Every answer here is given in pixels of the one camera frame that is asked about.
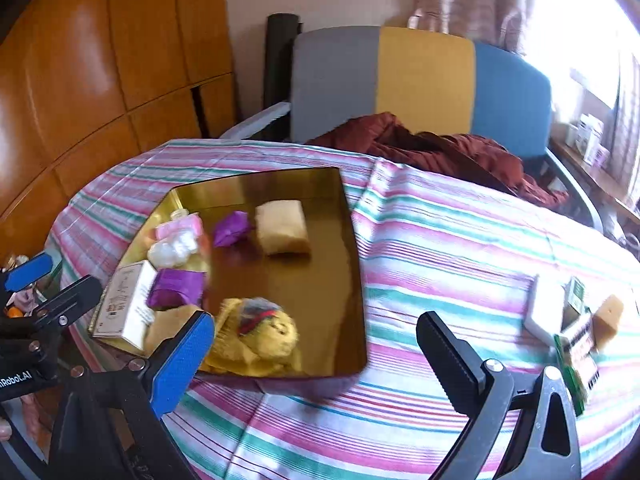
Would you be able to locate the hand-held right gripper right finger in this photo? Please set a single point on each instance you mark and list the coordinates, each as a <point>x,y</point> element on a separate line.
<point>447,360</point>

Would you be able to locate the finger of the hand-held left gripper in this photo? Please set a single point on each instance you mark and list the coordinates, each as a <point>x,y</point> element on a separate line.
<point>27,271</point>
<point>65,300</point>

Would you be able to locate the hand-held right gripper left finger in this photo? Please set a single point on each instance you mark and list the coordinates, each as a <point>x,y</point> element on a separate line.
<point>182,360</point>

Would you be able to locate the white carton box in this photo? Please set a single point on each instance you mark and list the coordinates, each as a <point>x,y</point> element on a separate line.
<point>125,305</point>

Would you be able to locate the purple ribbon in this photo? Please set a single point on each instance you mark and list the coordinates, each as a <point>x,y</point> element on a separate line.
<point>175,287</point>
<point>232,227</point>

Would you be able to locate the yellow mesh scrubber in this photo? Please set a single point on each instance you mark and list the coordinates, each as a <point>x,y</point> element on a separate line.
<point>260,345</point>

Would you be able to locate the white cotton balls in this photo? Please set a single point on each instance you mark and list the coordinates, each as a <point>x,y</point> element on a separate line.
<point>172,252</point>

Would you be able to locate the white sponge block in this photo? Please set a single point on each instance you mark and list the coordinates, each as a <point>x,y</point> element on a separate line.
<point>545,305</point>

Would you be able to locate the green-edged cracker packet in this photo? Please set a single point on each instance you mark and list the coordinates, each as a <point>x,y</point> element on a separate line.
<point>576,294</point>
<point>580,355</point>

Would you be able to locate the pink hair roller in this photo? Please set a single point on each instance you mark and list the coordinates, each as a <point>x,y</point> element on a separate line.
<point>177,227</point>

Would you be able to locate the gold tin box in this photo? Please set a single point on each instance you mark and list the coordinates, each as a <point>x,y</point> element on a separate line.
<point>325,285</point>

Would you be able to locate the person's left hand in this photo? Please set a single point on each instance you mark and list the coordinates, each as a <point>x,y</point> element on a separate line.
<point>4,425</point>

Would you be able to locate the striped tablecloth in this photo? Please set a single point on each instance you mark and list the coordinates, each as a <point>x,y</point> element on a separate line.
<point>450,260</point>

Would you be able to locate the wooden wardrobe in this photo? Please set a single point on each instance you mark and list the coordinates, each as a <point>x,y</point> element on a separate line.
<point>100,75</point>

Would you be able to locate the rust brown cloth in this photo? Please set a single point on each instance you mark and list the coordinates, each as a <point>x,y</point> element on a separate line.
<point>400,140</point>

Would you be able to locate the wooden window shelf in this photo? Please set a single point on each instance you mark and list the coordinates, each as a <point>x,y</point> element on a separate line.
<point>600,180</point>

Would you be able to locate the grey yellow blue chair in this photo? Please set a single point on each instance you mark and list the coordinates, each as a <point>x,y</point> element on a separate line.
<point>425,80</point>

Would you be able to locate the patterned beige curtain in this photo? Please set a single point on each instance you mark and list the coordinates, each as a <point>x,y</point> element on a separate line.
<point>475,0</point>
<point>627,125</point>

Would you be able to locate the black rolled mat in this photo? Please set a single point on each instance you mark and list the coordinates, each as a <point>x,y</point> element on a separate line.
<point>280,70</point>

